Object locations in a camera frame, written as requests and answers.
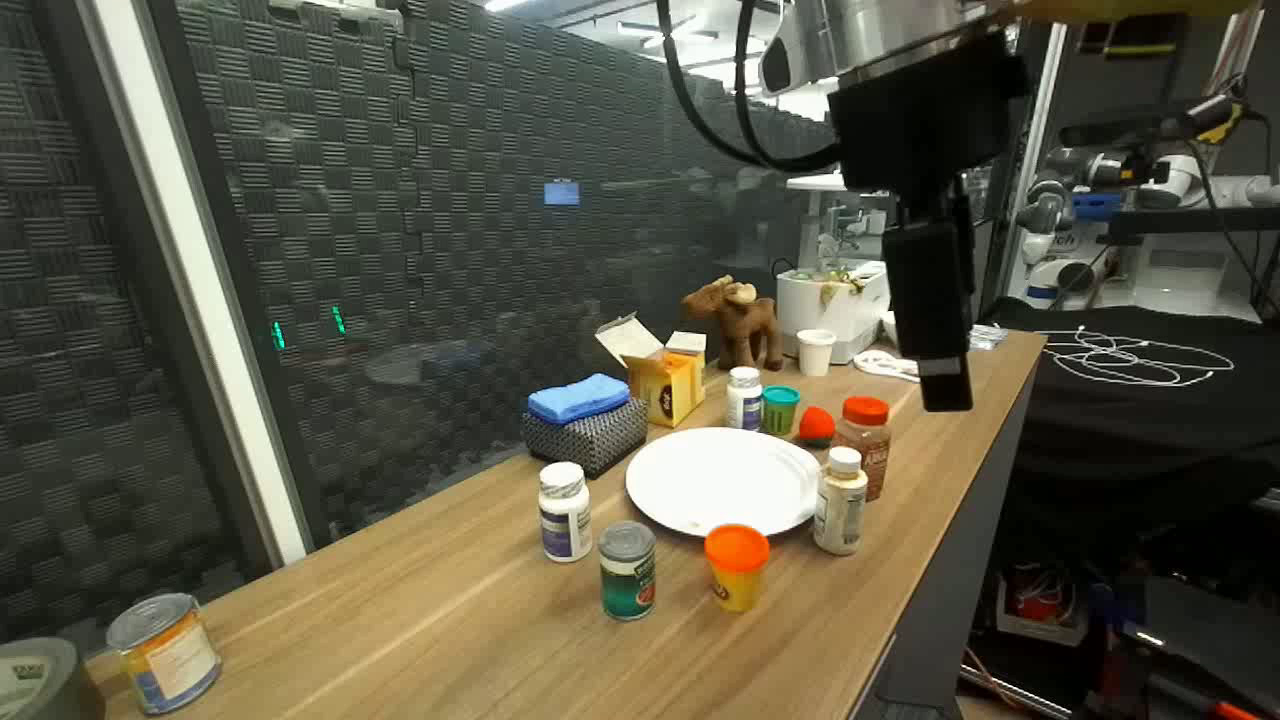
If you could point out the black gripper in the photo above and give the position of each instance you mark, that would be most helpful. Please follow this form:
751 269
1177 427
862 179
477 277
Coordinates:
923 127

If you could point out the spice bottle orange cap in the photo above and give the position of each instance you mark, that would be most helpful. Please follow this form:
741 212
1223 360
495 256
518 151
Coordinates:
871 433

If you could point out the green tub teal lid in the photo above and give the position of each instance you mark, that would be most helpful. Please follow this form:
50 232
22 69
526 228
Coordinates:
780 410

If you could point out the yellow tub orange lid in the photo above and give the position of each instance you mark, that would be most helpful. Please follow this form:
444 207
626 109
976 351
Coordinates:
737 564

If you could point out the green can grey lid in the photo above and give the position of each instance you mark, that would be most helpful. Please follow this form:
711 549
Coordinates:
626 578

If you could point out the white round plate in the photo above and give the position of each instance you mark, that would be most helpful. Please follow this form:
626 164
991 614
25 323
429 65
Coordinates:
705 483

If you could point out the white crumpled paper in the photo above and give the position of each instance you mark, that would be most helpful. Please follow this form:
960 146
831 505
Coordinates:
883 367

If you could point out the white bucket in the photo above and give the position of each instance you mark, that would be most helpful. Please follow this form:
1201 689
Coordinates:
822 314

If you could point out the white paper cup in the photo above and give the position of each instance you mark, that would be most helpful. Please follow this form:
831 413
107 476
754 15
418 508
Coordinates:
813 355

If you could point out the white lab equipment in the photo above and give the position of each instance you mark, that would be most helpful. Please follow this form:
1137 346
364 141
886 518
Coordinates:
1067 273

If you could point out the small red tomato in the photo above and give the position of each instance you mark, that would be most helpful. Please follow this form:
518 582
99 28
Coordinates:
813 427

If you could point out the brown plush moose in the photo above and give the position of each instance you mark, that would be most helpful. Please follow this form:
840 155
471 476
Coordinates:
741 323

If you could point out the white bottle green label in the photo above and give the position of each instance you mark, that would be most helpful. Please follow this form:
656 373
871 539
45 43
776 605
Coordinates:
840 505

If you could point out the black covered table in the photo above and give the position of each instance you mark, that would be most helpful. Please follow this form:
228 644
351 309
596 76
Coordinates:
1134 441

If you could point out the open yellow cardboard box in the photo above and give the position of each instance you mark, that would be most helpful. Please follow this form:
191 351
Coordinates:
667 381

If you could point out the red white box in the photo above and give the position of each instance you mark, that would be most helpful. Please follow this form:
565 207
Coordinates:
1035 602

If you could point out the yellow black clamp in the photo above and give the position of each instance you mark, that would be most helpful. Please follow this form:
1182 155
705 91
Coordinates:
1223 120

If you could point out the blue sponge block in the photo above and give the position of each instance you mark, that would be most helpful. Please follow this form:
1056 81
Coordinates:
579 396

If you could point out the green indicator light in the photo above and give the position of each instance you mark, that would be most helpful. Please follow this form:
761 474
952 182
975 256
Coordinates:
276 339
336 323

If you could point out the labelled tin can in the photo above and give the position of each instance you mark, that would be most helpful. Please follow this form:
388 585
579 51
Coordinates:
166 658

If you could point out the grey tape roll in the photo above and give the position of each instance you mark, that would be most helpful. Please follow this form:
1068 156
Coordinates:
42 683

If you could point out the aluminium profile post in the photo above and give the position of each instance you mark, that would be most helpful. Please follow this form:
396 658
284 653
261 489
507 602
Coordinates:
1035 162

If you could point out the small blue wall marker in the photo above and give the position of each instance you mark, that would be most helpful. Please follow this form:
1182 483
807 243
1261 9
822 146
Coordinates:
561 193

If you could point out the white frame post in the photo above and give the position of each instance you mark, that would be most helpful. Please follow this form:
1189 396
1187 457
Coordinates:
186 267

